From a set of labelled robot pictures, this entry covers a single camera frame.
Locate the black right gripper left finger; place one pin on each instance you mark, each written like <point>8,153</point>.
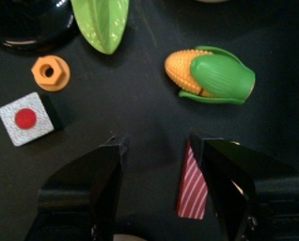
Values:
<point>84,185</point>

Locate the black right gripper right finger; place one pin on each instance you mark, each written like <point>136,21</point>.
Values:
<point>256,188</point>

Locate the red white striped sushi piece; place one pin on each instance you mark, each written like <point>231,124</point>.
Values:
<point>192,188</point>

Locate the white sushi cube red dot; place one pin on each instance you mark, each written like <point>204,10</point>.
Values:
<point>28,118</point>

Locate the small beige round object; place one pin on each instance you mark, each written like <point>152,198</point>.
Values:
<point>128,237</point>

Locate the orange toy hex nut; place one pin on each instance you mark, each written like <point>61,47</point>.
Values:
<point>51,72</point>

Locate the toy corn cob green husk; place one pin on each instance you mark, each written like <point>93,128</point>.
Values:
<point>215,77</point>

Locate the green toy leaf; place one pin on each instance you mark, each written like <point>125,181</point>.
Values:
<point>101,22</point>

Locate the glossy black bowl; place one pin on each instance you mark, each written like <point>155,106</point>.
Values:
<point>28,23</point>

